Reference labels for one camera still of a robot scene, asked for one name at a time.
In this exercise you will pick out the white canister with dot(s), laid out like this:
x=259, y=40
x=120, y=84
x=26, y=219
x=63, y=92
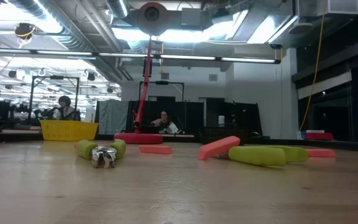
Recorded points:
x=221, y=120

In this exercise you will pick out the person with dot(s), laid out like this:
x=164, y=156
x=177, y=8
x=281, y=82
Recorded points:
x=164, y=122
x=64, y=109

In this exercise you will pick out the grey hanging cloth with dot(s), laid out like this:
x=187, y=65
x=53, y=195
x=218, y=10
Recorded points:
x=113, y=116

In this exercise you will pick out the red round stand base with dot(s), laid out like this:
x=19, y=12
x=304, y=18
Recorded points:
x=138, y=138

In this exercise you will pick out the red stand pole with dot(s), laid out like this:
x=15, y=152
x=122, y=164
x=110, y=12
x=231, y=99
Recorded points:
x=146, y=77

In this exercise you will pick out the pink eraser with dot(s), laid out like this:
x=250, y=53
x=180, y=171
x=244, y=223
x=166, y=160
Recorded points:
x=321, y=152
x=218, y=147
x=155, y=149

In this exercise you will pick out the yellow plastic basket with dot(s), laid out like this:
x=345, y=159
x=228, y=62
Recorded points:
x=68, y=130

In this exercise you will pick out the red box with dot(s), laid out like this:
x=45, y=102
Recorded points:
x=319, y=136

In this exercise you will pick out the long black light bar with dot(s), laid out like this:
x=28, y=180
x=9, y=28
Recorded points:
x=135, y=55

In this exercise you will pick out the black metal frame stand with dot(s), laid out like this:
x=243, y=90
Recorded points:
x=56, y=77
x=162, y=82

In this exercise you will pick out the round overhead camera mount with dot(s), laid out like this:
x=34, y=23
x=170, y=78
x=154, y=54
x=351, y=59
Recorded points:
x=152, y=17

